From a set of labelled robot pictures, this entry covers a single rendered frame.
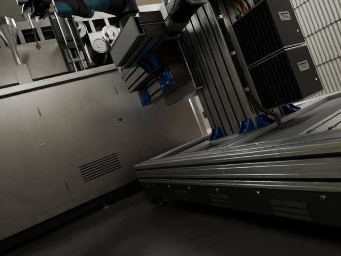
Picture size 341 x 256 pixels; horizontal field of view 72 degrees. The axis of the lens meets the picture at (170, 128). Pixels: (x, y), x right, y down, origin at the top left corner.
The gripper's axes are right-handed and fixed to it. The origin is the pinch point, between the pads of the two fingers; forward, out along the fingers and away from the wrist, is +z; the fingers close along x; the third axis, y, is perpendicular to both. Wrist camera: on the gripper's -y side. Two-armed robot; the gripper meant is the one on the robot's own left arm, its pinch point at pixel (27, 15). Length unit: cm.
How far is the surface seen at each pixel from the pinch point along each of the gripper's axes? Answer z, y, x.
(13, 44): 50, -11, 13
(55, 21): 17.1, -16.8, 29.3
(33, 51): 64, -18, 35
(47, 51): 59, -18, 44
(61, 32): 14.6, -6.7, 30.1
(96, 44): 12, -3, 58
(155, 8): -4, -56, 137
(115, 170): 3, 99, 36
